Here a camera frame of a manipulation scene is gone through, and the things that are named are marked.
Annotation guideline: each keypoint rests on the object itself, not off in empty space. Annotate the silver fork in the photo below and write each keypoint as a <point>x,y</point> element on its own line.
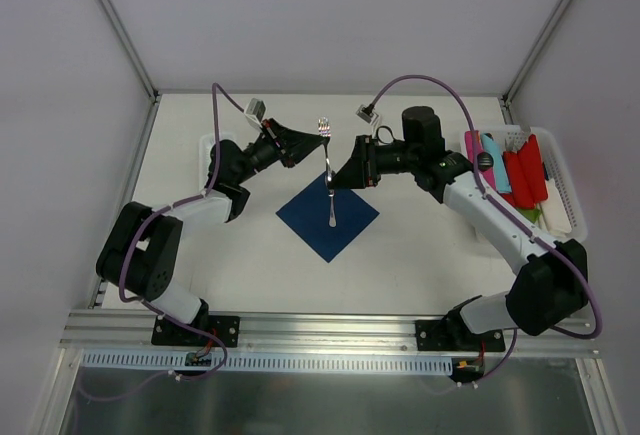
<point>326,147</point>

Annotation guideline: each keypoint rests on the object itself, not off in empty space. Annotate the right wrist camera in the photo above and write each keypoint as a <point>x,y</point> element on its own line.
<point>368,114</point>

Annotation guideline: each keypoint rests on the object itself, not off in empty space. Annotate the red rolled napkin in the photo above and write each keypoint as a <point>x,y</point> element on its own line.
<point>533,167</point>
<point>519,186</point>

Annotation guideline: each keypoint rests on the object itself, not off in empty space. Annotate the aluminium frame post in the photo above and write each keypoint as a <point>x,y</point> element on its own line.
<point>127,45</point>
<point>543,38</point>

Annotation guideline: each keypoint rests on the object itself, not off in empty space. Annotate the white napkin stack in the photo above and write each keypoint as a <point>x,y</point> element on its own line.
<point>553,215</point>

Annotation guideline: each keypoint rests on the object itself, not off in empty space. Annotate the aluminium mounting rail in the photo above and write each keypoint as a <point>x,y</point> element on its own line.
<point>403,335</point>

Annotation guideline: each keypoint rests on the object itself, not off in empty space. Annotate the white slotted cable duct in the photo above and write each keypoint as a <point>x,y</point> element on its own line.
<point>279,363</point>

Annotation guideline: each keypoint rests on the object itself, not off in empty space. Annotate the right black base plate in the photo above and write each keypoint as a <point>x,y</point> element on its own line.
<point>446,335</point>

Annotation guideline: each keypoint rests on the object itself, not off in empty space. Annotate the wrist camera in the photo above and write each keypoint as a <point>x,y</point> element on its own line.
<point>368,114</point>
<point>254,112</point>

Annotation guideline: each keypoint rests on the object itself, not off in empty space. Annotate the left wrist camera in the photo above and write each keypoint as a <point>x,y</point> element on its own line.
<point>254,112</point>

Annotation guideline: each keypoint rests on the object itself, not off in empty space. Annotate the light blue rolled napkin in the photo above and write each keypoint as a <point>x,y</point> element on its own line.
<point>502,184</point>

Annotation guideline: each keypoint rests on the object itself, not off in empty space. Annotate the right aluminium frame post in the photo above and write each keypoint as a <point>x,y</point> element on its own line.
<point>543,38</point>

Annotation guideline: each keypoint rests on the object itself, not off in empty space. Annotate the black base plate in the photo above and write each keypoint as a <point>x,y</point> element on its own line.
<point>446,335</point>
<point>195,330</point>

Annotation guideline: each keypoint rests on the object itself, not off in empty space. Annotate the blue paper napkin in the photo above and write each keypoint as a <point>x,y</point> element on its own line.
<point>307,214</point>

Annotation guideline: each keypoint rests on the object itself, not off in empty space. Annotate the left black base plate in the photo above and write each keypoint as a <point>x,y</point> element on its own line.
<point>195,330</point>

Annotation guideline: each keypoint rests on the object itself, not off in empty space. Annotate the small white utensil tray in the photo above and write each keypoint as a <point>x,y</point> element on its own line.
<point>205,145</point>

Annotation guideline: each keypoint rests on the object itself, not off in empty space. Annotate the large white basket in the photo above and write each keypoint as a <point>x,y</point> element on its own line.
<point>511,138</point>

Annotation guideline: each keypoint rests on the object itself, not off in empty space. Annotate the green napkin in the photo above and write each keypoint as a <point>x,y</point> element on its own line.
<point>533,215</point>

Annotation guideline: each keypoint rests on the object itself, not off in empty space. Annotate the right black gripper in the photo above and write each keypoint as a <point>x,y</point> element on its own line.
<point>371,161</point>

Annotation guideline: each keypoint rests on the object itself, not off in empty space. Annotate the pink rolled napkin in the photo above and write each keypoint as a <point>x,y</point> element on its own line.
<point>475,151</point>

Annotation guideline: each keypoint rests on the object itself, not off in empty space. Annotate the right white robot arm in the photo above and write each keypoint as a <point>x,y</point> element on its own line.
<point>551,275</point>

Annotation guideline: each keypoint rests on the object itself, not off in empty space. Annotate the silver spoon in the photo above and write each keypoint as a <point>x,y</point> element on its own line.
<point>331,194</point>

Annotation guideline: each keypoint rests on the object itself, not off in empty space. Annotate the left aluminium frame post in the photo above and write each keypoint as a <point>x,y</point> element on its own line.
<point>127,45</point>

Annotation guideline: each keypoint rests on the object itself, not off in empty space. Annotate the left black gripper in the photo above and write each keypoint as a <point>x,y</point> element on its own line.
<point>280,142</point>

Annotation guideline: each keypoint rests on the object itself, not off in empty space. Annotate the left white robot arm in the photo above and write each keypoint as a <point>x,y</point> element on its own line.
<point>140,253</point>

